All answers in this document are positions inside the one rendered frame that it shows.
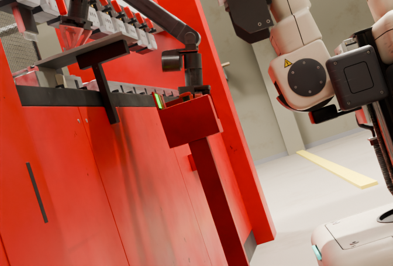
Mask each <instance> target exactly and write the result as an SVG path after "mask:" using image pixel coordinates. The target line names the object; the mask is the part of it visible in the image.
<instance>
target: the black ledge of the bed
mask: <svg viewBox="0 0 393 266"><path fill-rule="evenodd" d="M15 86H16V89H17V92H18V95H19V99H20V102H21V104H22V106H104V103H103V100H102V97H101V94H100V92H99V91H87V90H79V89H65V88H50V87H36V86H27V85H15ZM111 95H112V98H113V101H114V104H115V106H140V107H156V104H155V102H154V99H153V96H152V95H140V94H125V93H117V92H111ZM163 98H164V101H165V103H166V102H169V101H173V100H175V99H178V98H177V97H169V96H164V97H163Z"/></svg>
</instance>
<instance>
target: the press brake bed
mask: <svg viewBox="0 0 393 266"><path fill-rule="evenodd" d="M22 108H23V111H24V114H25V117H26V121H27V124H28V127H29V130H30V133H31V136H32V139H33V142H34V145H35V148H36V152H37V155H38V158H39V161H40V165H41V167H42V170H43V174H44V177H45V180H46V183H47V186H48V189H49V192H50V196H51V199H52V201H53V205H54V208H55V211H56V214H57V217H58V221H59V224H60V227H61V230H62V232H63V236H64V239H65V243H66V245H67V248H68V252H69V255H70V258H71V261H72V264H73V266H228V264H227V261H226V257H225V254H224V252H223V248H222V245H221V243H220V239H219V236H218V232H217V230H216V227H215V224H214V221H213V218H212V215H211V211H210V209H209V206H208V202H207V200H206V196H205V193H204V190H203V187H202V184H201V181H200V179H199V175H198V172H197V170H196V171H193V170H192V167H191V164H190V161H189V158H188V155H189V154H191V150H190V148H189V145H188V144H185V145H182V146H179V147H174V148H169V145H168V141H167V138H166V135H165V132H164V129H163V126H162V124H161V120H160V117H159V115H158V111H157V108H156V107H140V106H116V111H117V113H118V116H119V120H120V122H119V123H116V124H113V125H111V124H110V122H109V119H108V115H107V113H106V110H105V107H104V106H22ZM208 140H209V143H210V145H211V149H212V152H213V155H214V158H215V161H216V164H217V166H218V170H219V173H220V176H221V179H222V182H223V185H224V188H225V191H226V194H227V198H228V200H229V203H230V207H231V209H232V212H233V215H234V218H235V221H236V224H237V228H238V230H239V233H240V237H241V240H242V243H243V246H244V249H245V252H246V255H247V258H248V261H249V263H250V261H251V259H252V257H253V254H254V252H255V250H256V247H257V243H256V239H255V237H254V234H253V231H252V226H251V223H250V220H249V217H248V214H247V211H246V208H245V205H244V202H243V199H242V196H241V193H240V190H239V187H238V184H237V181H236V177H235V174H234V172H233V168H232V165H231V163H230V160H229V156H228V154H227V151H226V147H225V144H224V142H223V139H222V135H221V133H218V134H214V135H212V136H209V137H208Z"/></svg>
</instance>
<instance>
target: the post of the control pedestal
mask: <svg viewBox="0 0 393 266"><path fill-rule="evenodd" d="M188 145H189V148H190V150H191V154H192V157H193V159H194V163H195V166H196V170H197V172H198V175H199V179H200V181H201V184H202V187H203V190H204V193H205V196H206V200H207V202H208V206H209V209H210V211H211V215H212V218H213V221H214V224H215V227H216V230H217V232H218V236H219V239H220V243H221V245H222V248H223V252H224V254H225V257H226V261H227V264H228V266H250V264H249V261H248V258H247V255H246V252H245V249H244V246H243V243H242V240H241V237H240V233H239V230H238V228H237V224H236V221H235V218H234V215H233V212H232V209H231V207H230V203H229V200H228V198H227V194H226V191H225V188H224V185H223V182H222V179H221V176H220V173H219V170H218V166H217V164H216V161H215V158H214V155H213V152H212V149H211V145H210V143H209V140H208V137H204V138H202V139H199V140H196V141H192V142H190V143H188Z"/></svg>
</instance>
